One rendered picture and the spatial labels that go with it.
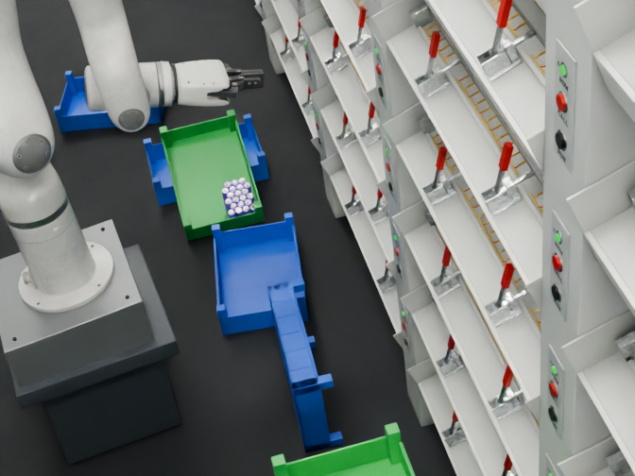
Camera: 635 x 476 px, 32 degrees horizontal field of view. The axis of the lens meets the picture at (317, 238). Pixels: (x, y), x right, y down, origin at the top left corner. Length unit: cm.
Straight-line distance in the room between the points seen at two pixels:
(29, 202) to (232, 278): 78
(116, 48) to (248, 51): 154
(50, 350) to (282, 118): 126
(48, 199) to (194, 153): 95
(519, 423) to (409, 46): 57
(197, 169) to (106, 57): 98
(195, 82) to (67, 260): 41
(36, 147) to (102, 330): 41
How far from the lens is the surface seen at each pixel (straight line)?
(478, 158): 146
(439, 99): 157
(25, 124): 195
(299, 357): 224
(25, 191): 208
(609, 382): 120
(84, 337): 218
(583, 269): 111
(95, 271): 223
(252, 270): 273
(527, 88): 123
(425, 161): 178
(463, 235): 164
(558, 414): 132
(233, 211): 281
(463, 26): 135
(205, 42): 361
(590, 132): 100
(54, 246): 213
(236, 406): 245
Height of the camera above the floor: 185
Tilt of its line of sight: 42 degrees down
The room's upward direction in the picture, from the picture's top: 9 degrees counter-clockwise
